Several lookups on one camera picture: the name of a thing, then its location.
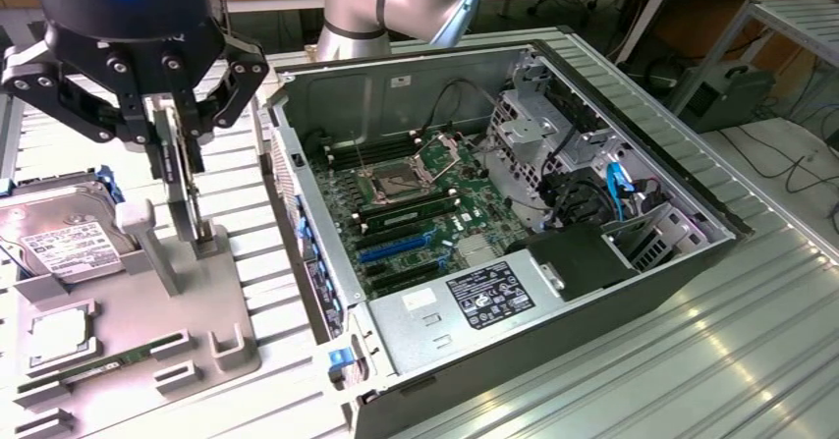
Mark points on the green RAM stick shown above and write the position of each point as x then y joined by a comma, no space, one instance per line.
98,365

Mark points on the black expansion slot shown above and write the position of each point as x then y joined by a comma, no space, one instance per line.
400,274

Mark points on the CPU socket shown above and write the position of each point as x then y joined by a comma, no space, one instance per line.
393,183

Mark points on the metal slat side table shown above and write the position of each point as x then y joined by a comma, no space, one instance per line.
796,14

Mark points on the black RAM slot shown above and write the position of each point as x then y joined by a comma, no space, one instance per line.
373,145
376,157

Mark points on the blue case latch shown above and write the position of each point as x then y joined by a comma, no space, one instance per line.
338,361

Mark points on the blue expansion slot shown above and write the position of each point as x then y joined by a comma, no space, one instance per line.
393,247

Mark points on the silver disk bay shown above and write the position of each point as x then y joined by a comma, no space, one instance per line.
655,242

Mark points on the open black PC case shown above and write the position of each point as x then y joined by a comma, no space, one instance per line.
589,331

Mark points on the silver chipset heatsink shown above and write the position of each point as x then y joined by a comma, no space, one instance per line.
474,252

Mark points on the metal socket cover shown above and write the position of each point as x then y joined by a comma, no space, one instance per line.
438,156

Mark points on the silver CPU chip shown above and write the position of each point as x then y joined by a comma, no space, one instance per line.
58,336

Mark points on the black RAM stick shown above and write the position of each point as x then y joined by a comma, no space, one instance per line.
405,213

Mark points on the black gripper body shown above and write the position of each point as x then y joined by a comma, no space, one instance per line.
130,12

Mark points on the black Nvidia graphics card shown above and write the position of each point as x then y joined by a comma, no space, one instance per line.
182,213

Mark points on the grey power supply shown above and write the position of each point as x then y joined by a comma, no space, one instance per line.
418,331

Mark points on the black plastic air shroud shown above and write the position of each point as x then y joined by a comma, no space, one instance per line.
576,262

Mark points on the hard disk with blue caddy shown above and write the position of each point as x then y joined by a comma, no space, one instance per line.
58,233

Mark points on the green motherboard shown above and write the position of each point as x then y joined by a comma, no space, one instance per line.
472,198

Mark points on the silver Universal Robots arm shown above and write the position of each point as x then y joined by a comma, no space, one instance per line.
353,16

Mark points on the silver drive cage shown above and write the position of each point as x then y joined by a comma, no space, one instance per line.
524,134

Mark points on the grey parts rack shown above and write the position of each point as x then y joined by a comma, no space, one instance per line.
130,311

